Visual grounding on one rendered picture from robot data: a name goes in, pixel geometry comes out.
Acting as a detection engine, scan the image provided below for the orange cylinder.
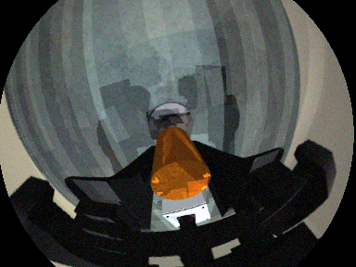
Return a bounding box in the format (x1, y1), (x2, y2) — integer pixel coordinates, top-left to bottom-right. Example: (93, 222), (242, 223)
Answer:
(151, 127), (210, 200)

